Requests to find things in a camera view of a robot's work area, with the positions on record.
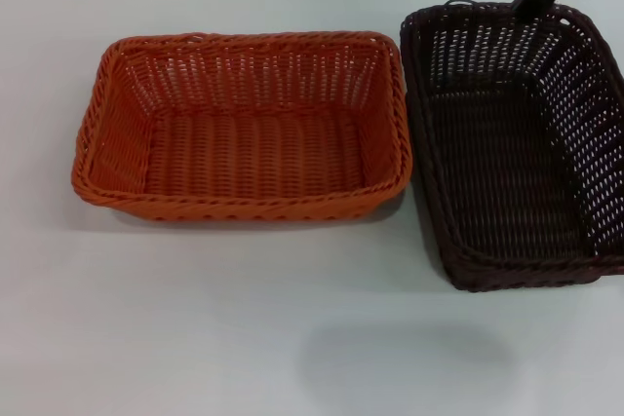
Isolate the dark brown woven basket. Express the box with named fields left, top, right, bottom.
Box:
left=399, top=0, right=624, bottom=293

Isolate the orange woven plastic basket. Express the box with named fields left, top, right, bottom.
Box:
left=69, top=31, right=415, bottom=232

